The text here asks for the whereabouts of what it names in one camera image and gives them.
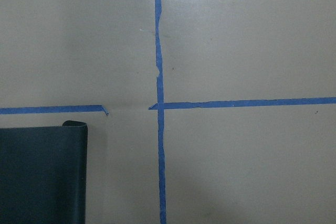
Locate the black mouse pad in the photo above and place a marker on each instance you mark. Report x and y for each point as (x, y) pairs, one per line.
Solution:
(43, 173)

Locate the blue tape line lengthwise right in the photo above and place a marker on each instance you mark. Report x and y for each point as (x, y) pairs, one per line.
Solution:
(160, 111)

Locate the blue tape line crosswise far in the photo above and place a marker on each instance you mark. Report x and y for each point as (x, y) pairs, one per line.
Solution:
(171, 106)

